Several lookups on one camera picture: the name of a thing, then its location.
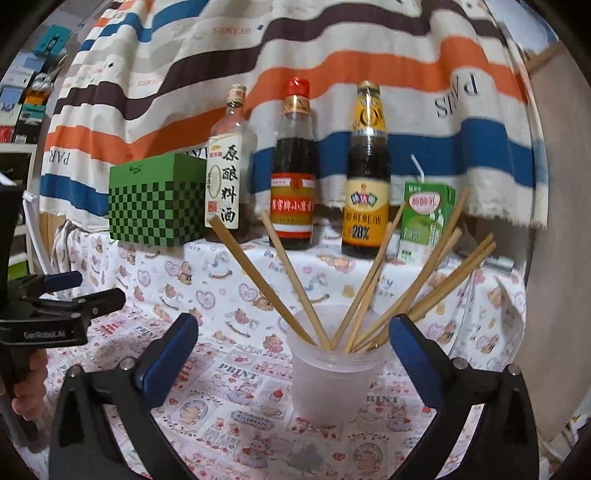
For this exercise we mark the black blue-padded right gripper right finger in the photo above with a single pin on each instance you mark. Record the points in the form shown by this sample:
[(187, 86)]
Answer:
[(505, 442)]

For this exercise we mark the green checkered box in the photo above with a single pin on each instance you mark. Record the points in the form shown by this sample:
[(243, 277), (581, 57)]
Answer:
[(157, 201)]

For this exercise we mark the yellow-label oyster sauce bottle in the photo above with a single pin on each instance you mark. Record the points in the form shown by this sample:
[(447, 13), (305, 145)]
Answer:
[(368, 181)]

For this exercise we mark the striped Hermes Paris cloth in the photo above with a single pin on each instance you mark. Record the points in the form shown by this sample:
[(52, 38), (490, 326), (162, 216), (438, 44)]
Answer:
[(151, 77)]

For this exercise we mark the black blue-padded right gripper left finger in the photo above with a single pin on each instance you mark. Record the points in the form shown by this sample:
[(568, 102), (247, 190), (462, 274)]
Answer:
[(82, 444)]

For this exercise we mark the green milk drink carton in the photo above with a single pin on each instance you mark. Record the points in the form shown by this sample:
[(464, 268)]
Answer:
[(428, 209)]

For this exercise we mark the person's left hand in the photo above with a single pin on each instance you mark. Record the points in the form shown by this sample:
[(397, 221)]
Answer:
[(29, 393)]

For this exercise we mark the translucent plastic cup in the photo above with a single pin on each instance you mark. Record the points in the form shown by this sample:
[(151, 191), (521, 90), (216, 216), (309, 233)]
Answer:
[(328, 388)]

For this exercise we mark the red-capped dark sauce bottle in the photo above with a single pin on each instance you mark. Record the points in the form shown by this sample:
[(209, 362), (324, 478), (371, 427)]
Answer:
[(295, 166)]

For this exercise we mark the brown wooden shelf board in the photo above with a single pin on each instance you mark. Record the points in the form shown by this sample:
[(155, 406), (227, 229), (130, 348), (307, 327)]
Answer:
[(555, 354)]

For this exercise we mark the baby bear print tablecloth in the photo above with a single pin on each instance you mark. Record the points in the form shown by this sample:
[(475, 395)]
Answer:
[(229, 414)]

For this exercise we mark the clear cooking wine bottle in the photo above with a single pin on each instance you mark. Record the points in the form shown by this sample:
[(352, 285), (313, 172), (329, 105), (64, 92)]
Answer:
[(230, 147)]

